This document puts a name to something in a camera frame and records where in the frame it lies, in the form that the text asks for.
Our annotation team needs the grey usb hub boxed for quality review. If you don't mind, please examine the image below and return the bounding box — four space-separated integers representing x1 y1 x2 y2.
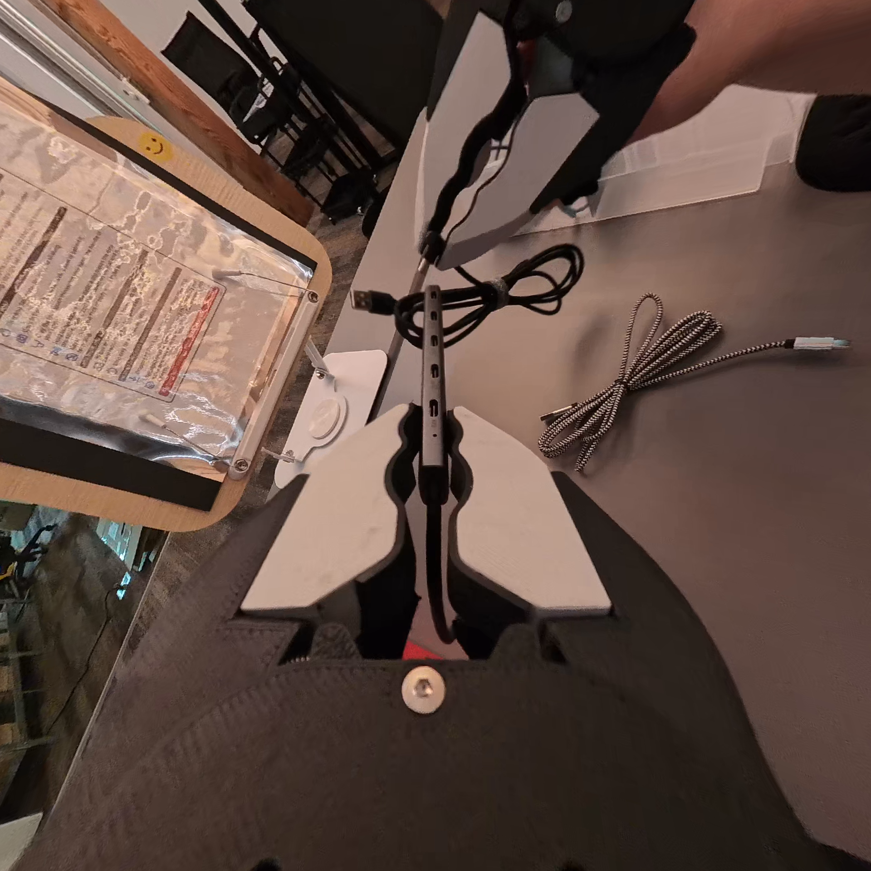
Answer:
415 284 455 645

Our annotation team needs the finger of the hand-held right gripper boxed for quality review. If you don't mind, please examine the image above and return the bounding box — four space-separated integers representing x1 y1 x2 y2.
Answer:
434 88 602 272
415 10 528 256

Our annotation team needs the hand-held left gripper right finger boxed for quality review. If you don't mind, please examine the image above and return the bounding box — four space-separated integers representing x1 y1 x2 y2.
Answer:
445 406 613 620

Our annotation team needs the clear plastic bin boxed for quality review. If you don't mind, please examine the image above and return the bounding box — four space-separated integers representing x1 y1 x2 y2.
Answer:
416 83 817 238

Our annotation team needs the wooden pillar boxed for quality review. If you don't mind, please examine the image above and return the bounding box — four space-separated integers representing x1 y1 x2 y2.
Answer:
41 0 315 227

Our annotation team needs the black and white braided cable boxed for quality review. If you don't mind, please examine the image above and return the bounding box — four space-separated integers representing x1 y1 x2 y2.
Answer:
538 293 853 475

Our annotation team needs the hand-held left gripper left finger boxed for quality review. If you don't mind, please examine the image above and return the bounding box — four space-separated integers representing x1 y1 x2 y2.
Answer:
240 403 419 623

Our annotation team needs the black shelf cart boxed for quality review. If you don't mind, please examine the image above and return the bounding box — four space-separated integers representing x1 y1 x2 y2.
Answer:
162 12 383 223

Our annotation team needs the wood-edged display board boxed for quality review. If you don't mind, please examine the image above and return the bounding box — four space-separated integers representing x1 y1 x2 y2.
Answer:
0 75 334 533

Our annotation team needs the white tablet stand base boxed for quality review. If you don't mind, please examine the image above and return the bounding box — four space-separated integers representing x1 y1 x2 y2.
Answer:
274 340 390 489

